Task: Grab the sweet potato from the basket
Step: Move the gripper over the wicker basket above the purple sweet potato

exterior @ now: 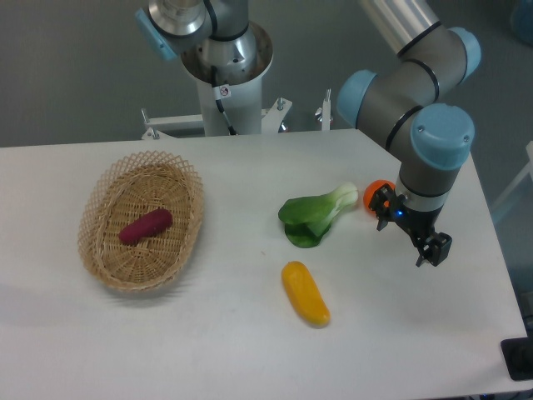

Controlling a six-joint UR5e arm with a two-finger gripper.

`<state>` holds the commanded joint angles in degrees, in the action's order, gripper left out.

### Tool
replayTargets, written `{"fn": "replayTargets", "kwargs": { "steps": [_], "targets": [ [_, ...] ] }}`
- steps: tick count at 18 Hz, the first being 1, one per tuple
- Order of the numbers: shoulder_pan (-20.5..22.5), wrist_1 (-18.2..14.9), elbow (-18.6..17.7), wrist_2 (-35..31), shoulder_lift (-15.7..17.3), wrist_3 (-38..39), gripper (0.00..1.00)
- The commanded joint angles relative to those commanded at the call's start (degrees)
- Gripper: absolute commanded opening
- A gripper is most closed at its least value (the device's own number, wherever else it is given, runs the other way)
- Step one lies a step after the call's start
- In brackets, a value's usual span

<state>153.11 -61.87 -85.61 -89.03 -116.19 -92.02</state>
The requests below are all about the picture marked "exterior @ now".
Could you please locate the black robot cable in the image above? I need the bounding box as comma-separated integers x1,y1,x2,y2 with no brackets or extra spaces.
210,66,238,137

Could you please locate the green bok choy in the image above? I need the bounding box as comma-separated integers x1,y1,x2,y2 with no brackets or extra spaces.
277,182,359,248

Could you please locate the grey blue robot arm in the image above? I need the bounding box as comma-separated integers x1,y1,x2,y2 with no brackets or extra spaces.
135,1,481,265

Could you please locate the black device at table edge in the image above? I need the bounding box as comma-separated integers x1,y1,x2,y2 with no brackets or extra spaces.
501,337,532,382

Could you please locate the white metal frame bracket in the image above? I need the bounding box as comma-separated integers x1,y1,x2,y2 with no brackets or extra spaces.
140,87,334,140

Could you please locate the orange tangerine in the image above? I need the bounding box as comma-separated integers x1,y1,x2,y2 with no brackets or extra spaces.
363,179,396,215

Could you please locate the white frame right edge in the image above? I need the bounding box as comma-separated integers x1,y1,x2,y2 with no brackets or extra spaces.
491,142,532,220

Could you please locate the woven wicker basket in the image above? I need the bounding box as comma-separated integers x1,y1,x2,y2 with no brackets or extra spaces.
78,151,203,292

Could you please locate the yellow squash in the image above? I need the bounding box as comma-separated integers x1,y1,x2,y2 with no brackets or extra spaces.
281,261,331,328

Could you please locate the purple sweet potato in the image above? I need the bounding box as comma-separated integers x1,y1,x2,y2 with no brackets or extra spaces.
118,208,173,245

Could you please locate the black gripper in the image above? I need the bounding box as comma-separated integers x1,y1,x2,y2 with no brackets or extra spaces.
370,186,452,267

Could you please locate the blue object top right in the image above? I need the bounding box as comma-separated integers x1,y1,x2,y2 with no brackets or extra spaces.
511,0,532,45

